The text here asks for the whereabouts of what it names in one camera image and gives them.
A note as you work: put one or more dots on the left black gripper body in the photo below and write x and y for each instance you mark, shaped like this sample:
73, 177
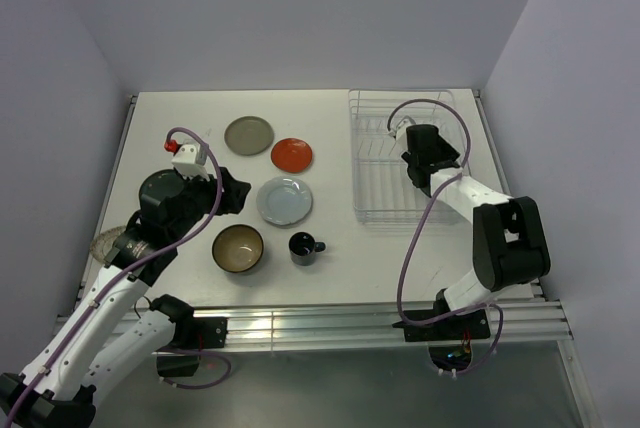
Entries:
201, 197

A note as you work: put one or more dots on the beige interior dark bowl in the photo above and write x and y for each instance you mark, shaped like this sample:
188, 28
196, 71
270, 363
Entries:
238, 249

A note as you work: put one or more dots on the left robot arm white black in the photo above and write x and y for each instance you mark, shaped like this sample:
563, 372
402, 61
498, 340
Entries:
63, 385

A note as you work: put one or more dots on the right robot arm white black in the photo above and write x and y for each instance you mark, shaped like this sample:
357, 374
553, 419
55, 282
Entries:
508, 242

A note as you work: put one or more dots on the teal dark saucer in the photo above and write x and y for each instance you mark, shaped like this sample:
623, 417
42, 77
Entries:
162, 176

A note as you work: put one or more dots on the light blue scalloped plate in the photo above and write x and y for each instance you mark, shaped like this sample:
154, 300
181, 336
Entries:
284, 201

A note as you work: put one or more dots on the grey round plate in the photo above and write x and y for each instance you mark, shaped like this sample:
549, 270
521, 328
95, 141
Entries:
248, 136

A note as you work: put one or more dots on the orange saucer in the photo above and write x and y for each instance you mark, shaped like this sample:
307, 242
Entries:
292, 155

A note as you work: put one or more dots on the dark blue mug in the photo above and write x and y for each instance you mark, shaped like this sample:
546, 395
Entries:
303, 248

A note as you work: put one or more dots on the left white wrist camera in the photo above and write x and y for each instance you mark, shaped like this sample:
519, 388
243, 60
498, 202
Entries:
188, 159

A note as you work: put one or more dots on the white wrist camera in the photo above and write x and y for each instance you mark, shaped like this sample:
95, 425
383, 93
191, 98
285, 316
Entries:
188, 159
398, 130

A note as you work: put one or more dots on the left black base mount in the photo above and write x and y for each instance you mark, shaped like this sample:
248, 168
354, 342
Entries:
200, 343

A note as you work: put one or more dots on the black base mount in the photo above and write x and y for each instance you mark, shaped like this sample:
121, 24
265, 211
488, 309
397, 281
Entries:
473, 326
200, 343

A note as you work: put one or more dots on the white wire dish rack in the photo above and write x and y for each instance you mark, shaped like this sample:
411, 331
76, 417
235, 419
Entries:
382, 190

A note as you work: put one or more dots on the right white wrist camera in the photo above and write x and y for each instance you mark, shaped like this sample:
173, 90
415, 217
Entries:
398, 130

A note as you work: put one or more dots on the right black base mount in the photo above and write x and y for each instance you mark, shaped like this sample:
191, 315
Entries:
473, 326

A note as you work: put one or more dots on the aluminium rail frame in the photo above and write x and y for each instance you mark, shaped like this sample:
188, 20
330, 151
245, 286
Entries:
347, 299

